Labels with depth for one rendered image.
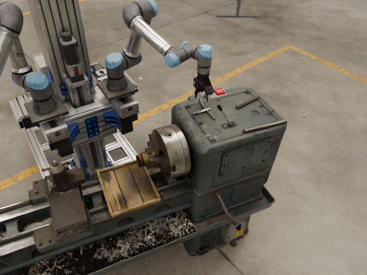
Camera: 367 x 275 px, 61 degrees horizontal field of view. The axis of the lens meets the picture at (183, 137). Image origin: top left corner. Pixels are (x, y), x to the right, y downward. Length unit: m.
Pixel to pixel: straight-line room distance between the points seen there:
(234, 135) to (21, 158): 2.46
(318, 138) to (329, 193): 0.81
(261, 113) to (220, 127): 0.30
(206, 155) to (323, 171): 2.08
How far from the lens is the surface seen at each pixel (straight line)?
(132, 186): 1.98
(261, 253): 2.83
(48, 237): 1.87
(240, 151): 1.86
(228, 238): 2.55
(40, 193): 2.05
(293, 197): 3.24
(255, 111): 1.99
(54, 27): 2.15
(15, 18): 1.90
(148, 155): 1.81
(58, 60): 2.22
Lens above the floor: 2.44
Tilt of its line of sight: 43 degrees down
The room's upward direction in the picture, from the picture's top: 3 degrees clockwise
